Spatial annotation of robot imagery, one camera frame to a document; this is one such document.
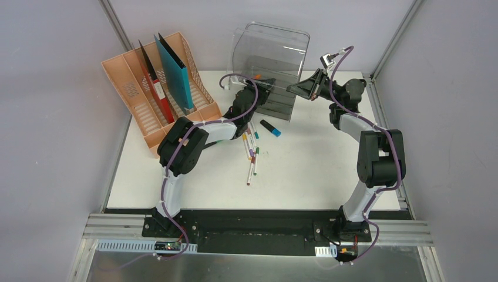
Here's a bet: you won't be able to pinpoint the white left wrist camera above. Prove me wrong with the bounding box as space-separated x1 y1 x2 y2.
224 76 246 92

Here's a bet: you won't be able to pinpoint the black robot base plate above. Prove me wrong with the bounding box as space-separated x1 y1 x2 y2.
142 210 372 256

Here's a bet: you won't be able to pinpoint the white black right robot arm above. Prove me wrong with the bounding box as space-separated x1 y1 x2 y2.
287 69 406 242

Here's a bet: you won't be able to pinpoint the white marker purple cap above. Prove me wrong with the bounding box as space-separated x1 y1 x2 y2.
244 132 255 156

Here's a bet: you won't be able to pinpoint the red folder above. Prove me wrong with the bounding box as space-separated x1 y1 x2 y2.
139 41 174 124

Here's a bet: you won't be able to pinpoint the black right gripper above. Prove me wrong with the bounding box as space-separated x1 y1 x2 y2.
287 69 343 105

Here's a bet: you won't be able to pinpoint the peach plastic file organizer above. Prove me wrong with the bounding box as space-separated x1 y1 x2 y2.
102 32 222 157

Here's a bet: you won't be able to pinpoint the white marker green cap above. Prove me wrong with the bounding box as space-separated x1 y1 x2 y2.
253 147 260 176

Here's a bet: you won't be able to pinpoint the smoked clear drawer box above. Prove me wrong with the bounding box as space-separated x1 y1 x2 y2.
227 22 310 121

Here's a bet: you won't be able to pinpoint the aluminium frame rail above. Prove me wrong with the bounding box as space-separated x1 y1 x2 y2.
82 213 198 255

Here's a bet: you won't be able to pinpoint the white marker brown cap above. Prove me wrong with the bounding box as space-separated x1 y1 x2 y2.
246 156 255 186

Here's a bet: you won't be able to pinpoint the white marker yellow caps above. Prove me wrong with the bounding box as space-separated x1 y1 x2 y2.
242 133 253 160

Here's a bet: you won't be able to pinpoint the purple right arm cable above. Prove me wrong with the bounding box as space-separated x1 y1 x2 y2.
315 46 403 269

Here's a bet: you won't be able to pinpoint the teal folder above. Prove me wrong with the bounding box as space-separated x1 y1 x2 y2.
154 33 194 115

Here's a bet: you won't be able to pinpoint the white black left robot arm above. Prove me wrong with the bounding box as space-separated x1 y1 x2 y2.
156 76 276 238

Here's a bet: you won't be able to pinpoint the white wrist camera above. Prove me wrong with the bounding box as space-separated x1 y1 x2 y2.
224 76 246 92
320 53 338 70

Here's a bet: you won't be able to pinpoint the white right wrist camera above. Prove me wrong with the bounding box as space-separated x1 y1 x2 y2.
320 53 338 70

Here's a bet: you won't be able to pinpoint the black highlighter blue cap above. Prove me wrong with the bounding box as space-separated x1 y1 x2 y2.
260 119 281 137

